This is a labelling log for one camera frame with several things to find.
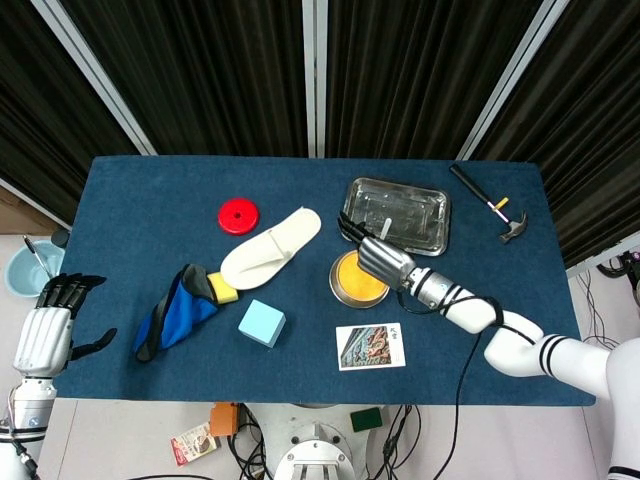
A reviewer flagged white frame post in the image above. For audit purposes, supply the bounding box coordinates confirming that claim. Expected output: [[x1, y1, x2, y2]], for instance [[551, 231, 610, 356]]
[[29, 0, 157, 156], [456, 0, 571, 161], [0, 177, 71, 230], [567, 232, 640, 279], [301, 0, 330, 159]]

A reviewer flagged black pleated curtain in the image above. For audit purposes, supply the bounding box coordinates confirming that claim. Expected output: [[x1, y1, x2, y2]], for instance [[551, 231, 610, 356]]
[[0, 0, 640, 269]]

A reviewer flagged red round disc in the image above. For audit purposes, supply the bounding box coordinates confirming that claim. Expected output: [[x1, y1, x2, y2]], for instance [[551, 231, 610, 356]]
[[217, 197, 261, 236]]

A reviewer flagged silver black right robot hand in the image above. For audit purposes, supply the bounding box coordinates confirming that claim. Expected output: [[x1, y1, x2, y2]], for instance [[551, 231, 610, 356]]
[[338, 210, 417, 292]]

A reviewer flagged beige bowl with yellow inside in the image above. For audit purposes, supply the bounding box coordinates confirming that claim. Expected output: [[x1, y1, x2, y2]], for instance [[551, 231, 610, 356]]
[[330, 249, 392, 306]]

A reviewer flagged dragon wall photo postcard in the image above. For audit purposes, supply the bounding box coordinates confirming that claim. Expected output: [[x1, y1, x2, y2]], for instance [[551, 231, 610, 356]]
[[335, 322, 407, 372]]

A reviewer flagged white slipper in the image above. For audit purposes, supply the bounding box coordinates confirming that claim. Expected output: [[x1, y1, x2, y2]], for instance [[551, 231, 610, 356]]
[[219, 206, 323, 291]]

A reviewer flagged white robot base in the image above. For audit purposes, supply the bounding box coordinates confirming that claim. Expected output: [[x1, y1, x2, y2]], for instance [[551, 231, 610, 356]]
[[244, 402, 389, 480]]

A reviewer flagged black device with wires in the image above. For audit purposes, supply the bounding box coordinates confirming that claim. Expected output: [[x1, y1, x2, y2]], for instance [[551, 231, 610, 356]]
[[599, 249, 640, 306]]

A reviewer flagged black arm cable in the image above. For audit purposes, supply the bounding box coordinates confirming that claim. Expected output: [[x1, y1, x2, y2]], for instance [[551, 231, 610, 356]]
[[397, 284, 539, 480]]

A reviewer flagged blue grey cloth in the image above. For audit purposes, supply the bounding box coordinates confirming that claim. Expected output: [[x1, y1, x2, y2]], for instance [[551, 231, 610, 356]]
[[132, 263, 221, 364]]

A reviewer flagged metal tray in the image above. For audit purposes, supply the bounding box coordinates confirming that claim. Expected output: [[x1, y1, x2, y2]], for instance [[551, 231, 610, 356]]
[[340, 176, 452, 257]]

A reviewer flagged orange box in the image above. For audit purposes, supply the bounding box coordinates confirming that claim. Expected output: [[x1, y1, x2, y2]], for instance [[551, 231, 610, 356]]
[[208, 402, 240, 438]]

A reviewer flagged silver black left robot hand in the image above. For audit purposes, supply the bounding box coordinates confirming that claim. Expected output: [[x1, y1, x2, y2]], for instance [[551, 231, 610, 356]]
[[13, 273, 119, 377]]

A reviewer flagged dark green box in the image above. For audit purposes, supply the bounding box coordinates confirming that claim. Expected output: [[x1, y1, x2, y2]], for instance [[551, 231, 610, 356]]
[[349, 407, 385, 434]]

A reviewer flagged printed snack packet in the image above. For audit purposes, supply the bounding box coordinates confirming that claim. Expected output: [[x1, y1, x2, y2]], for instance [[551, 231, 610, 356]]
[[169, 422, 221, 468]]

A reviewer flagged blue fabric table cover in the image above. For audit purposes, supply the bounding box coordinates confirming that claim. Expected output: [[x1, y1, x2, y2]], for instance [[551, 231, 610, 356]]
[[52, 154, 596, 407]]

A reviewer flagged metal bowl with yellow interior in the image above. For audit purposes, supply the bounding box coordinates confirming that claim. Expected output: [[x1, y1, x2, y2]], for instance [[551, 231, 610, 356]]
[[328, 248, 393, 310]]

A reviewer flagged light blue plastic basin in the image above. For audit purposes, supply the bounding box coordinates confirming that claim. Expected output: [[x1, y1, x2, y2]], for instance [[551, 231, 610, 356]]
[[4, 239, 66, 299]]

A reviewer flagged light blue foam cube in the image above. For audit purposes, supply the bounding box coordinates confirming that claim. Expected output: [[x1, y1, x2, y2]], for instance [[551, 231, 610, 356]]
[[237, 298, 287, 349]]

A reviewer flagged black handled claw hammer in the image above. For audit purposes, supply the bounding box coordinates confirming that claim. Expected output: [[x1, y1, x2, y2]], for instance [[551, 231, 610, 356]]
[[448, 163, 529, 245]]

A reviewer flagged yellow sponge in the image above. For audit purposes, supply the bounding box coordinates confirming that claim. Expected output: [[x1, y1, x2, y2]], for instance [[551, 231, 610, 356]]
[[206, 271, 241, 305]]

